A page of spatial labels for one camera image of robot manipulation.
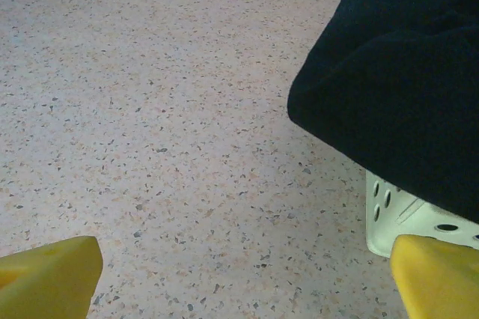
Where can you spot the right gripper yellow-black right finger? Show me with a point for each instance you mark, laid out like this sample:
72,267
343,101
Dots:
438,281

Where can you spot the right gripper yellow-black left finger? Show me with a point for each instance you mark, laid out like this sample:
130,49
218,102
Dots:
48,281

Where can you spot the black t-shirt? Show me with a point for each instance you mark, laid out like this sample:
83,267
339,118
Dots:
393,72

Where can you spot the pale green plastic basket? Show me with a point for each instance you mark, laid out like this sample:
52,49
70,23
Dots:
411,224

